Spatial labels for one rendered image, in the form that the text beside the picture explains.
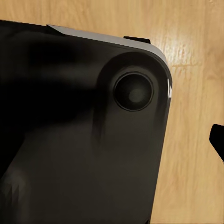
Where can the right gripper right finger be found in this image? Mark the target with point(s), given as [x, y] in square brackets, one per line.
[217, 139]

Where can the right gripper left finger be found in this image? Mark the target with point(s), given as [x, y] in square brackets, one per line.
[11, 140]

